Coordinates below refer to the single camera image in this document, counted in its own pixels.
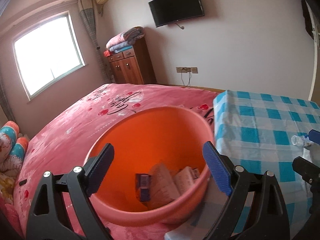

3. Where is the pink floral bedspread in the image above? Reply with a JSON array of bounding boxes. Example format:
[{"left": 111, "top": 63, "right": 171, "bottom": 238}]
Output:
[{"left": 9, "top": 84, "right": 217, "bottom": 239}]

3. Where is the white power cable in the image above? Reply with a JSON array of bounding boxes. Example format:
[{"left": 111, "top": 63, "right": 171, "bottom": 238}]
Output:
[{"left": 180, "top": 71, "right": 193, "bottom": 87}]

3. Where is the wall power outlet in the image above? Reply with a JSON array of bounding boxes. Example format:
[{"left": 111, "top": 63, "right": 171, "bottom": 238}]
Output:
[{"left": 176, "top": 67, "right": 198, "bottom": 74}]

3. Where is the grey plaid curtain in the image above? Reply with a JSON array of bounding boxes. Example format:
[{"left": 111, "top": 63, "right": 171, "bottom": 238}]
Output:
[{"left": 78, "top": 0, "right": 113, "bottom": 83}]

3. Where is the white grey plastic mailer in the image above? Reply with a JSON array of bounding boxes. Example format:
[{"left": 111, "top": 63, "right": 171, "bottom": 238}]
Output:
[{"left": 174, "top": 166, "right": 200, "bottom": 192}]

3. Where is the blue white checkered cloth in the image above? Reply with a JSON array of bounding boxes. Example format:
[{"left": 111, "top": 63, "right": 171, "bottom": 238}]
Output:
[{"left": 163, "top": 89, "right": 320, "bottom": 240}]

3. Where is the black wall television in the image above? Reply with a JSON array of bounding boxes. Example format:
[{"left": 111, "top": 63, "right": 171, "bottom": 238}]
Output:
[{"left": 149, "top": 0, "right": 204, "bottom": 28}]

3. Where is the window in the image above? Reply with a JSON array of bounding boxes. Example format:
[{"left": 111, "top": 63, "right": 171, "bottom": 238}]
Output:
[{"left": 13, "top": 12, "right": 85, "bottom": 100}]

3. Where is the folded pink blanket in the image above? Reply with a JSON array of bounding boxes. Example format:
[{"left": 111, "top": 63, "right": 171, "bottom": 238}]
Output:
[{"left": 104, "top": 26, "right": 145, "bottom": 57}]

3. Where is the colourful cartoon pillow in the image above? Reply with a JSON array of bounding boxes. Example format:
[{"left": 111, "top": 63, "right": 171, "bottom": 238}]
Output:
[{"left": 0, "top": 121, "right": 29, "bottom": 177}]

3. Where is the white door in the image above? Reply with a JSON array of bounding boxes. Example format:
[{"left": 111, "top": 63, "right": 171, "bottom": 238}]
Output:
[{"left": 301, "top": 0, "right": 319, "bottom": 105}]

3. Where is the wooden cabinet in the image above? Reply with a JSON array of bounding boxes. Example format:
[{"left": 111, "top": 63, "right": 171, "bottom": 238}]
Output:
[{"left": 106, "top": 37, "right": 157, "bottom": 85}]

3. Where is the orange plastic bucket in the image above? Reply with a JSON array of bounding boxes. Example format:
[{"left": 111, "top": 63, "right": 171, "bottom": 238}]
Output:
[{"left": 87, "top": 106, "right": 214, "bottom": 226}]

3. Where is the grey paper package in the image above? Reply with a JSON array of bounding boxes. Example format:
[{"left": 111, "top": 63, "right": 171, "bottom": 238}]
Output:
[{"left": 148, "top": 163, "right": 180, "bottom": 210}]

